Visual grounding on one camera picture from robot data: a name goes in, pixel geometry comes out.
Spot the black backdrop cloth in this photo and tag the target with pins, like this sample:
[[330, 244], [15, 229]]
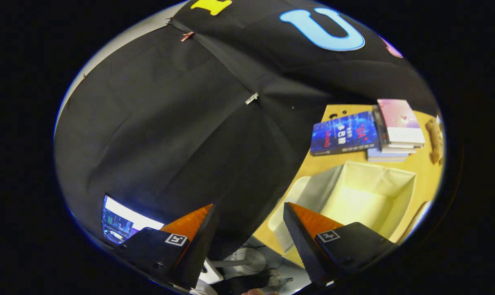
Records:
[[169, 123]]

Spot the pale blue cover book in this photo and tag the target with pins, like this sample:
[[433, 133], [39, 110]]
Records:
[[384, 157]]

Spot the copper cloth clip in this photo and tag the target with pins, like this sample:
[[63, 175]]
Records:
[[187, 36]]

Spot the white plastic device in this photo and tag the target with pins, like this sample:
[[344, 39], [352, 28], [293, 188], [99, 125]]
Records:
[[210, 273]]

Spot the brown plush toy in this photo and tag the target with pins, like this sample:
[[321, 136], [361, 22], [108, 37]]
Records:
[[434, 137]]

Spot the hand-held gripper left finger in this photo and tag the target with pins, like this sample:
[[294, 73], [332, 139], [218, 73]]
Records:
[[202, 250]]

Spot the round grey base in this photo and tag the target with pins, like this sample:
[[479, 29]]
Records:
[[251, 262]]

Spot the lit computer monitor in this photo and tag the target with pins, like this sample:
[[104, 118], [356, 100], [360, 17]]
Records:
[[120, 221]]

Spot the pale green storage box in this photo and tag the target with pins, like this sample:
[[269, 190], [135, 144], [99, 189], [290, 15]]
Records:
[[354, 196]]

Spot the pink cover book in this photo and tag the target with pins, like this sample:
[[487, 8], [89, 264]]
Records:
[[399, 119]]

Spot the silver cloth clip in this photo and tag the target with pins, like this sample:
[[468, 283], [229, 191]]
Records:
[[251, 98]]

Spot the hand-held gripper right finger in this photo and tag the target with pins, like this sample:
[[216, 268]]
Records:
[[300, 246]]

